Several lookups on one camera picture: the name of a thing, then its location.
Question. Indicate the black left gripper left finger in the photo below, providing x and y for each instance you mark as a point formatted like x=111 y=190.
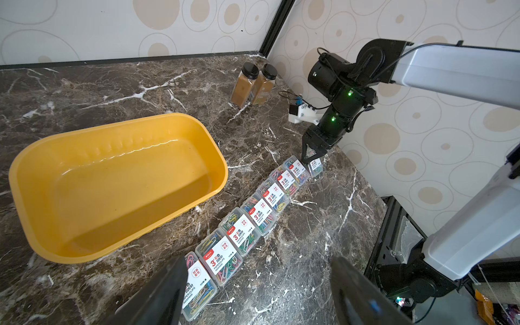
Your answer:
x=159 y=301

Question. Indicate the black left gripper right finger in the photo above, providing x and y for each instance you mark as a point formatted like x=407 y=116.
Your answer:
x=357 y=300

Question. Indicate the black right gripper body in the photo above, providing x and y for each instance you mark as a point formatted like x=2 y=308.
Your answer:
x=318 y=139

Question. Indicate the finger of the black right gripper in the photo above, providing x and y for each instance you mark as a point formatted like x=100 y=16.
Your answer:
x=306 y=154
x=321 y=156

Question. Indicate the clear paper clip box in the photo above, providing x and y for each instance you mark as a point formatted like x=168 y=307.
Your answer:
x=240 y=230
x=274 y=195
x=260 y=213
x=297 y=170
x=219 y=256
x=200 y=288
x=285 y=180

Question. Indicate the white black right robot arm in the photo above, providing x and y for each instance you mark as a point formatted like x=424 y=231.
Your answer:
x=432 y=152

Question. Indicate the yellow plastic storage tray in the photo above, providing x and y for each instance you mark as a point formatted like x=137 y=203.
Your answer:
x=83 y=194

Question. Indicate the brown spice jar right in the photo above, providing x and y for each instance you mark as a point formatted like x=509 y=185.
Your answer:
x=264 y=85

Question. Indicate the brown spice jar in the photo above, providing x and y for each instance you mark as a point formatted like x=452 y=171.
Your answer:
x=264 y=85
x=244 y=84

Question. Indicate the brown spice jar left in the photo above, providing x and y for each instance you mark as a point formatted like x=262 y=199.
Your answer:
x=244 y=84

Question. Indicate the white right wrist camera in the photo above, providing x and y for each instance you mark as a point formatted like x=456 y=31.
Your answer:
x=304 y=113

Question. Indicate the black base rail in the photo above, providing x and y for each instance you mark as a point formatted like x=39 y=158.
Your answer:
x=397 y=236

